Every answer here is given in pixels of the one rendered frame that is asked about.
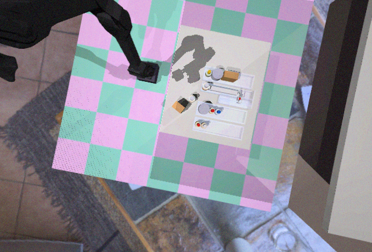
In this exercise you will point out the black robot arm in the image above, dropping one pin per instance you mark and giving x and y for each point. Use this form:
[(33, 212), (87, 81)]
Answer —
[(24, 23)]

